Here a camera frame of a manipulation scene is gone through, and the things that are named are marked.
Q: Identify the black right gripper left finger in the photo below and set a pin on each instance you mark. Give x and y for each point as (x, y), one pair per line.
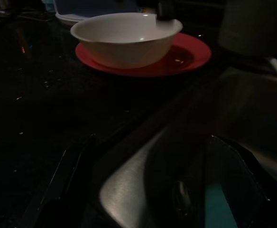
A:
(65, 185)

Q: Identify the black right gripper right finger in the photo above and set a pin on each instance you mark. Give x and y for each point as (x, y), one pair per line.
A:
(247, 178)

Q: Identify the stainless steel sink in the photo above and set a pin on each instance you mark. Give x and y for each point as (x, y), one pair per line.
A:
(124, 185)

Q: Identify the pink plate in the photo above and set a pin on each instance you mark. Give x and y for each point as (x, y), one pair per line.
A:
(193, 54)

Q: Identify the white bowl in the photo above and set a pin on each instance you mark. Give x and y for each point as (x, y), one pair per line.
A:
(119, 47)

